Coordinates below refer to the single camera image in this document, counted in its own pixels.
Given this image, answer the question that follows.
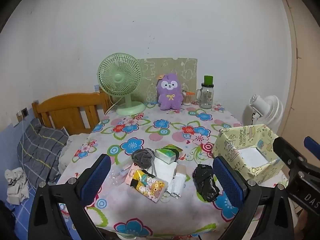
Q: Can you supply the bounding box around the grey scrunchie pouch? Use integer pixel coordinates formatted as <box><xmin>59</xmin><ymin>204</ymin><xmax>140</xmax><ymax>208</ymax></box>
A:
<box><xmin>131</xmin><ymin>148</ymin><xmax>158</xmax><ymax>178</ymax></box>

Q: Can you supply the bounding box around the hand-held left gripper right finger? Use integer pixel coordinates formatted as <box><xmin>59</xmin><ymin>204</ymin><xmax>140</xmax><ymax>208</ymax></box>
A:
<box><xmin>212</xmin><ymin>156</ymin><xmax>297</xmax><ymax>240</ymax></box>

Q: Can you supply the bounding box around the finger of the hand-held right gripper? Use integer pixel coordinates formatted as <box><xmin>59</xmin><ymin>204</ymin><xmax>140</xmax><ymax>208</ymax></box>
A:
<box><xmin>304</xmin><ymin>136</ymin><xmax>320</xmax><ymax>159</ymax></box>
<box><xmin>272</xmin><ymin>136</ymin><xmax>309</xmax><ymax>178</ymax></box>

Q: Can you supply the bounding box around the green tissue pack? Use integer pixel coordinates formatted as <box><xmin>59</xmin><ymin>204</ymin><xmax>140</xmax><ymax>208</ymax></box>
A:
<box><xmin>154</xmin><ymin>144</ymin><xmax>183</xmax><ymax>165</ymax></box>

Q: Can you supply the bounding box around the green printed board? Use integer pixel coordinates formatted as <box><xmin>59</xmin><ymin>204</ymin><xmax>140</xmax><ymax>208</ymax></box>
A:
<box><xmin>136</xmin><ymin>58</ymin><xmax>197</xmax><ymax>103</ymax></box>

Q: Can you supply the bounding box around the grey plaid pillow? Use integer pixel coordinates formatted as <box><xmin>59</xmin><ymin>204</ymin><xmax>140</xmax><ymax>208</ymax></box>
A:
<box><xmin>17</xmin><ymin>119</ymin><xmax>69</xmax><ymax>188</ymax></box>

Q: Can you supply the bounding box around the green desk fan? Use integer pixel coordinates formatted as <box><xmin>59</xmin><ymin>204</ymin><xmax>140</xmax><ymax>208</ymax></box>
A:
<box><xmin>97</xmin><ymin>53</ymin><xmax>146</xmax><ymax>116</ymax></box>

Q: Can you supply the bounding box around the white towel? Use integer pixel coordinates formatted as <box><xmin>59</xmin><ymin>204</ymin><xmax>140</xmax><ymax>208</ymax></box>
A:
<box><xmin>147</xmin><ymin>159</ymin><xmax>178</xmax><ymax>180</ymax></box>

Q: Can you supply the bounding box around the white charging cable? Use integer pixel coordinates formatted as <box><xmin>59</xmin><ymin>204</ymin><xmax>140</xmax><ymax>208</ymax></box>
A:
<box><xmin>20</xmin><ymin>117</ymin><xmax>27</xmax><ymax>173</ymax></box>

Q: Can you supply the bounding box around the beige door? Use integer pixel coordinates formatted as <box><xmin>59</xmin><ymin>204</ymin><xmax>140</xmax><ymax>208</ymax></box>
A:
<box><xmin>277</xmin><ymin>0</ymin><xmax>320</xmax><ymax>140</ymax></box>

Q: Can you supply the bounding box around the white bunched bedding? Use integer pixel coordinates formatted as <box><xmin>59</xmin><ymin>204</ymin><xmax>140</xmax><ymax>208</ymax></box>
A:
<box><xmin>59</xmin><ymin>134</ymin><xmax>90</xmax><ymax>170</ymax></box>

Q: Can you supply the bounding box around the white standing fan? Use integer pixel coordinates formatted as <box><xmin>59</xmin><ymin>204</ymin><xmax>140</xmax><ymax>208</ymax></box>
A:
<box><xmin>242</xmin><ymin>94</ymin><xmax>284</xmax><ymax>130</ymax></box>

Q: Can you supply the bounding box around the purple plush toy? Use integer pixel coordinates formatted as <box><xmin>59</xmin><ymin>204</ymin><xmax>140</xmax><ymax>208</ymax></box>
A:
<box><xmin>157</xmin><ymin>73</ymin><xmax>184</xmax><ymax>111</ymax></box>

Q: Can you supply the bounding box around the yellow patterned paper box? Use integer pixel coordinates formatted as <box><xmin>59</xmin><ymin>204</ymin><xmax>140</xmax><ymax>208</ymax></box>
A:
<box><xmin>212</xmin><ymin>124</ymin><xmax>285</xmax><ymax>184</ymax></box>

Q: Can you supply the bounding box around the wooden bed headboard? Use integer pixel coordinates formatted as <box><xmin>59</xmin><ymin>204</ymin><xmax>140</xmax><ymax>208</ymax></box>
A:
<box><xmin>32</xmin><ymin>87</ymin><xmax>113</xmax><ymax>135</ymax></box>

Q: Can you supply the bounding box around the floral tablecloth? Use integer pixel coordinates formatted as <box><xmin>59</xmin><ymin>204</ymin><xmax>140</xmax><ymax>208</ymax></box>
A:
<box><xmin>56</xmin><ymin>101</ymin><xmax>298</xmax><ymax>239</ymax></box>

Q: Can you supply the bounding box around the cotton swab container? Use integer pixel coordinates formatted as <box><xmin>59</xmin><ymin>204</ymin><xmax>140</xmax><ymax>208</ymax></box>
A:
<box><xmin>182</xmin><ymin>90</ymin><xmax>195</xmax><ymax>106</ymax></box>

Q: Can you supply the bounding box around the pink wet wipes pack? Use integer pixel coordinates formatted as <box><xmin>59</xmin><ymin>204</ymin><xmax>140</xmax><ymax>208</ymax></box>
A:
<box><xmin>126</xmin><ymin>164</ymin><xmax>140</xmax><ymax>184</ymax></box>

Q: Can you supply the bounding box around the crumpled white cloth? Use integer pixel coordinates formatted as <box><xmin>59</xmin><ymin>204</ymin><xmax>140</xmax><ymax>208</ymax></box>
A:
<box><xmin>4</xmin><ymin>169</ymin><xmax>30</xmax><ymax>205</ymax></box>

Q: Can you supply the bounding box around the yellow cartoon tissue pack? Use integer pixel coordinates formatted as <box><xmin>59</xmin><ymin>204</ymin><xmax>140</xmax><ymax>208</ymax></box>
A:
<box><xmin>130</xmin><ymin>169</ymin><xmax>168</xmax><ymax>203</ymax></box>

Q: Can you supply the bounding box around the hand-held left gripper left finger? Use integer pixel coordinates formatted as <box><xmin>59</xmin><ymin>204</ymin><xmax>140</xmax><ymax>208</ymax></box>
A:
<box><xmin>28</xmin><ymin>154</ymin><xmax>112</xmax><ymax>240</ymax></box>

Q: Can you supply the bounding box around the black plastic bag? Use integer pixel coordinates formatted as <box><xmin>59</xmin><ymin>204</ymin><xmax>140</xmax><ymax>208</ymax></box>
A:
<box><xmin>192</xmin><ymin>164</ymin><xmax>220</xmax><ymax>202</ymax></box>

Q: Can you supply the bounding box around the glass jar mug green lid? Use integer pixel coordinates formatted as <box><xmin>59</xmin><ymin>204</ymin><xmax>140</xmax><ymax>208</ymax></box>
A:
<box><xmin>196</xmin><ymin>75</ymin><xmax>215</xmax><ymax>109</ymax></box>

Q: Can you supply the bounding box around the blue checked bedsheet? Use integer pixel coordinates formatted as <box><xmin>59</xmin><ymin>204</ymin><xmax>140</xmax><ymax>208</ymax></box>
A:
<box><xmin>0</xmin><ymin>177</ymin><xmax>75</xmax><ymax>240</ymax></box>

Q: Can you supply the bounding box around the white fan cable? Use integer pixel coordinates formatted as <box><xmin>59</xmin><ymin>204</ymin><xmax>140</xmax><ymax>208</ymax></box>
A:
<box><xmin>105</xmin><ymin>97</ymin><xmax>121</xmax><ymax>116</ymax></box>

